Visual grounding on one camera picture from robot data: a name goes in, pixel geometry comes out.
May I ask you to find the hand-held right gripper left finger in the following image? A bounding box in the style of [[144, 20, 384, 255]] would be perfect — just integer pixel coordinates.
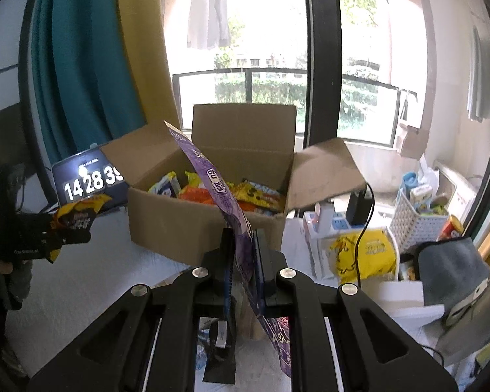
[[26, 226, 237, 392]]

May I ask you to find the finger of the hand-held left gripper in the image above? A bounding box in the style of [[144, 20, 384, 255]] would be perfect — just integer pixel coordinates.
[[42, 228, 93, 263], [18, 211, 61, 234]]

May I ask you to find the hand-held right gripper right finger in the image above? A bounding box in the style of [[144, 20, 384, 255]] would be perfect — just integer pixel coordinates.
[[252, 228, 460, 392]]

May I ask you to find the black yellow snack packet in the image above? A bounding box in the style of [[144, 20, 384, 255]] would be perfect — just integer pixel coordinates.
[[49, 194, 114, 264]]

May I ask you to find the brown cardboard box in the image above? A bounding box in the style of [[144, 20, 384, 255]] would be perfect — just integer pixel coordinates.
[[102, 103, 368, 268]]

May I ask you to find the purple snack packet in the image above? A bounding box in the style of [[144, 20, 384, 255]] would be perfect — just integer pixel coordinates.
[[163, 120, 295, 378]]

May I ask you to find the person's left forearm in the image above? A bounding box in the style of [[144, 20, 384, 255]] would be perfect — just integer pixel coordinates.
[[0, 253, 33, 311]]

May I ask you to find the tablet with clock display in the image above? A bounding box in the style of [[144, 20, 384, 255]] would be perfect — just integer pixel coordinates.
[[51, 147, 131, 213]]

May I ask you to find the pile of snack packets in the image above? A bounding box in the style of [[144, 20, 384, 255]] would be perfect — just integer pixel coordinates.
[[147, 169, 286, 215]]

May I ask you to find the white power strip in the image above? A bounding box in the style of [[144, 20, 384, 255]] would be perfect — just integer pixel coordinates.
[[304, 208, 352, 233]]

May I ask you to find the dark panel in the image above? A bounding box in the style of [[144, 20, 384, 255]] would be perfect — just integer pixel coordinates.
[[0, 102, 52, 217]]

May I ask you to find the yellow cartoon bag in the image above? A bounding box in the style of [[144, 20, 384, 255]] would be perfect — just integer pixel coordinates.
[[329, 229, 397, 280]]

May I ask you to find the black charger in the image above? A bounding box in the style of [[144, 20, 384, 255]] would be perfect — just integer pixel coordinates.
[[345, 190, 372, 226]]

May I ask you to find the white box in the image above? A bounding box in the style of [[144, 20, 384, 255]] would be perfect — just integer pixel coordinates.
[[378, 280, 446, 329]]

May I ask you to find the white plastic basket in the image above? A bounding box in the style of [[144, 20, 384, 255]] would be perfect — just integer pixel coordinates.
[[390, 190, 450, 254]]

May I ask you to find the teal curtain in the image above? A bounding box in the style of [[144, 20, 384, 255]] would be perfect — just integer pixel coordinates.
[[30, 0, 148, 164]]

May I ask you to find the blue plastic packet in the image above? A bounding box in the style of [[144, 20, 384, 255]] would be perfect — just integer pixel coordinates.
[[401, 171, 418, 197]]

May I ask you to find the white green carton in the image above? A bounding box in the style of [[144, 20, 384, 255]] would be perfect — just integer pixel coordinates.
[[408, 184, 433, 213]]

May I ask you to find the black balcony railing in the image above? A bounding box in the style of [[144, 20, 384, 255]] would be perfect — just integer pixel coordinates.
[[172, 67, 401, 148]]

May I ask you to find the grey cloth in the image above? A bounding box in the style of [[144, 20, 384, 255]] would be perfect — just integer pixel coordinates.
[[416, 237, 490, 307]]

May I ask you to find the white plastic bag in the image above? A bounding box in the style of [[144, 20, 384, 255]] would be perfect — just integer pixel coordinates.
[[418, 155, 439, 190]]

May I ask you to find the red yellow can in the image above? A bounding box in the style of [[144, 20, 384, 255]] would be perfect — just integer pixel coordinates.
[[437, 214, 464, 241]]

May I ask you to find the cardboard piece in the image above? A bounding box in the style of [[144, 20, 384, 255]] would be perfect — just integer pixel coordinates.
[[394, 122, 429, 160]]

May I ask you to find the white air conditioner unit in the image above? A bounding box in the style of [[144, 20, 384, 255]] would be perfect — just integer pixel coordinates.
[[433, 161, 480, 213]]

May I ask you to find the hanging white shirt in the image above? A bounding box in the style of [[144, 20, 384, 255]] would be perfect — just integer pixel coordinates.
[[187, 0, 231, 50]]

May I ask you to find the black cable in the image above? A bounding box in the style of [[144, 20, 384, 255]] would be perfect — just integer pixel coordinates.
[[353, 182, 376, 284]]

